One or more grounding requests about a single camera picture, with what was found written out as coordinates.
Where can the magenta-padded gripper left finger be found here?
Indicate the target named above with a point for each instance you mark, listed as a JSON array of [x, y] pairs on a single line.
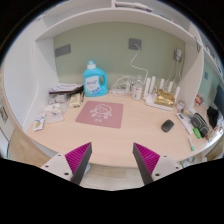
[[79, 156]]

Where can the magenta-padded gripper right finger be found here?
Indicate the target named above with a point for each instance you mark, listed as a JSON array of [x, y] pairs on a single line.
[[146, 158]]

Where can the black computer mouse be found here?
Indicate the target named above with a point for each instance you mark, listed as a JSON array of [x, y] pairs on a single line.
[[167, 125]]

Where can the pink printed mouse pad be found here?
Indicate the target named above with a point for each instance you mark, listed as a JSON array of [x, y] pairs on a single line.
[[113, 116]]

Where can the white marker pen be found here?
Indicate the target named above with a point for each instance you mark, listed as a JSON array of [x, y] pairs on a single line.
[[191, 144]]

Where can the clear plastic bags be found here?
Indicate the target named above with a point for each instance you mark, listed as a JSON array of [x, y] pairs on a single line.
[[53, 113]]

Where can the small snack packet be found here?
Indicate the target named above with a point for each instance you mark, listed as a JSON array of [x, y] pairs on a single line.
[[39, 122]]

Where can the small green container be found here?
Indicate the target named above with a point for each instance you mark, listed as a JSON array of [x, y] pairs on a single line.
[[197, 133]]

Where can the small beige box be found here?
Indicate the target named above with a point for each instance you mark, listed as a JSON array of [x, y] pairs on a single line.
[[75, 100]]

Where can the white router with antennas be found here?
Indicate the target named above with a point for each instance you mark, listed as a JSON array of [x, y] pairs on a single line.
[[149, 100]]

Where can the dark pen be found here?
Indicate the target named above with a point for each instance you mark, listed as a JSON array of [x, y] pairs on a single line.
[[82, 96]]

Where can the grey wrapped packets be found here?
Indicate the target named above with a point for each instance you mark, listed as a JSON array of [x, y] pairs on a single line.
[[58, 99]]

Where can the gold foil bag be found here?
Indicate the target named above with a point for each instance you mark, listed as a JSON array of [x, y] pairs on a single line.
[[164, 98]]

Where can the small lidded jar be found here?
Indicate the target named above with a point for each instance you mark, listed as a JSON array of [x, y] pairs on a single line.
[[181, 105]]

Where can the grey zip pouch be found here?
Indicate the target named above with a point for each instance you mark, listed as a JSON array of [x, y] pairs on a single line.
[[200, 124]]

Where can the clear plastic bottle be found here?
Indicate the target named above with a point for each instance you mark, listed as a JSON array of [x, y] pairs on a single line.
[[136, 91]]

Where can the stack of books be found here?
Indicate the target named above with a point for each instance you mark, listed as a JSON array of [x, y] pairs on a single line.
[[66, 88]]

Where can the white power strip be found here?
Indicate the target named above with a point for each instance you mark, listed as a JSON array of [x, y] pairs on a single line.
[[120, 91]]

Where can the blue detergent bottle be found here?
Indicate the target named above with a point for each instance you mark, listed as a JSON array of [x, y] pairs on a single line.
[[95, 81]]

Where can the black bag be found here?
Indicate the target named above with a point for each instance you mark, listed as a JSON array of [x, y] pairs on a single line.
[[212, 116]]

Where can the dark computer monitor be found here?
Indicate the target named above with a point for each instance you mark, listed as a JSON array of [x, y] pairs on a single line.
[[220, 100]]

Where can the grey blank wall plate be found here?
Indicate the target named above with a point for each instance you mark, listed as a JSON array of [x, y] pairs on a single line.
[[62, 50]]

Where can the white wall charger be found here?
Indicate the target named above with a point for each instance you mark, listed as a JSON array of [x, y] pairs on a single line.
[[178, 54]]

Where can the grey wall socket plate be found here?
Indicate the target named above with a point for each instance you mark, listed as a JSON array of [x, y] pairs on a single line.
[[134, 43]]

